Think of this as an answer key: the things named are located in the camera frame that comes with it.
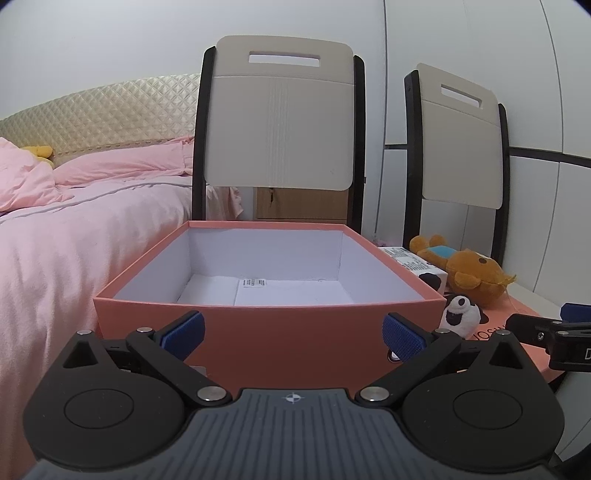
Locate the beige quilted headboard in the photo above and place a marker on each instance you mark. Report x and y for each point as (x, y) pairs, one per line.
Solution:
(101, 115)

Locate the wooden nightstand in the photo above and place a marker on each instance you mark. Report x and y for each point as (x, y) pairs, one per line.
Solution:
(304, 203)

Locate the panda plush toy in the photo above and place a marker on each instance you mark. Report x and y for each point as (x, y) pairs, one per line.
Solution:
(459, 314)

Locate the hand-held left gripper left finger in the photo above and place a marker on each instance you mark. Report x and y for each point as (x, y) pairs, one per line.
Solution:
(184, 330)

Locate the white desktop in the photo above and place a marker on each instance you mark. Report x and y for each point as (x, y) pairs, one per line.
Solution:
(545, 297)

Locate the pink pillow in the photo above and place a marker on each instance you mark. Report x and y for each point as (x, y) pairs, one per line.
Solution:
(129, 164)

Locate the yellow plush toy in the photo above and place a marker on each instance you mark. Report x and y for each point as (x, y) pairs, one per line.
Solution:
(38, 152)

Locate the brown teddy bear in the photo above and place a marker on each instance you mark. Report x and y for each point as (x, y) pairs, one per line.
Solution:
(475, 272)

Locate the orange cardboard box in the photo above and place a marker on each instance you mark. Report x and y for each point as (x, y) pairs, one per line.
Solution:
(300, 332)

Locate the beige chair with black frame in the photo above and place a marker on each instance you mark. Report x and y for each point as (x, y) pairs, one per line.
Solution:
(277, 124)
(461, 147)

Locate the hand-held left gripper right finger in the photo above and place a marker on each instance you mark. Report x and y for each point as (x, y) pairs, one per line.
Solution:
(401, 339)

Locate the cow print carton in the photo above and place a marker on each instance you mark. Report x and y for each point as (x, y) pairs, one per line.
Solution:
(418, 265)

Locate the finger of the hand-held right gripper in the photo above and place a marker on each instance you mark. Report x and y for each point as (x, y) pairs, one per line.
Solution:
(577, 313)
(531, 328)

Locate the orange box lid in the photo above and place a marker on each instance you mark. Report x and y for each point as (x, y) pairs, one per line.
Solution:
(494, 310)

